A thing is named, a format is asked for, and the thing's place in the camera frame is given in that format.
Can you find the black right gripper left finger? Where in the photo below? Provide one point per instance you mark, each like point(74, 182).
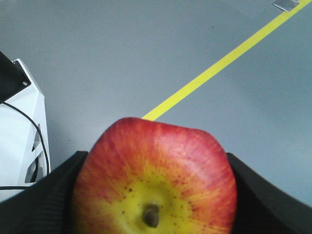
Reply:
point(44, 208)

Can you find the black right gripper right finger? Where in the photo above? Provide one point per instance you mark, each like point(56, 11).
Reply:
point(262, 208)

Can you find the red yellow apple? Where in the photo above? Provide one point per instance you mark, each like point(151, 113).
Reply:
point(147, 177)

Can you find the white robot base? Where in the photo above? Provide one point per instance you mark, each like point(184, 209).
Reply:
point(24, 147)

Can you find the silver floor plate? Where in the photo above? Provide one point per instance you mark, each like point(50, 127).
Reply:
point(286, 5)

